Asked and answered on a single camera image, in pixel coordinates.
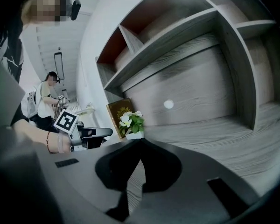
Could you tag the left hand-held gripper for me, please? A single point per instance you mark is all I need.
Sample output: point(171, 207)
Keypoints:
point(66, 121)

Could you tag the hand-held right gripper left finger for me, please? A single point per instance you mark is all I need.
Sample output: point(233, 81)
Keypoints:
point(84, 183)

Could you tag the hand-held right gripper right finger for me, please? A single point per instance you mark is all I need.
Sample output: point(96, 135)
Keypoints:
point(189, 195)

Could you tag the white potted flowers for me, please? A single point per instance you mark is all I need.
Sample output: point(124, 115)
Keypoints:
point(133, 125)
point(89, 106)

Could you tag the person's left forearm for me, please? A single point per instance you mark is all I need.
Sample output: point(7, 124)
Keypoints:
point(35, 134)

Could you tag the brown gold-patterned book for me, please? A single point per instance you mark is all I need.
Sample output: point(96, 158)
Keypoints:
point(116, 111)

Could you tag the grey wooden shelf unit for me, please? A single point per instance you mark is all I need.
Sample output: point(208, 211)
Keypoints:
point(212, 136)

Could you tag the white grey machine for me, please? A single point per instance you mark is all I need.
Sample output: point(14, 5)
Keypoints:
point(31, 104)

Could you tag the white round hole cover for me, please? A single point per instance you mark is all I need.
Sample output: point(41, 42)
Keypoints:
point(168, 104)

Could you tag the black framed ceiling light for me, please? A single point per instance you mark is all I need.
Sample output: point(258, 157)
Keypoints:
point(59, 65)

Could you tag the person's black printed t-shirt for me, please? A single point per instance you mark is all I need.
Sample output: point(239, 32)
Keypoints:
point(7, 50)

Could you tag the person's head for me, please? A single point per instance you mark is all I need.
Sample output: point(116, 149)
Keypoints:
point(46, 6)

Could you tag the black head-mounted camera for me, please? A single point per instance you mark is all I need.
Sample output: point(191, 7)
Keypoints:
point(75, 9)

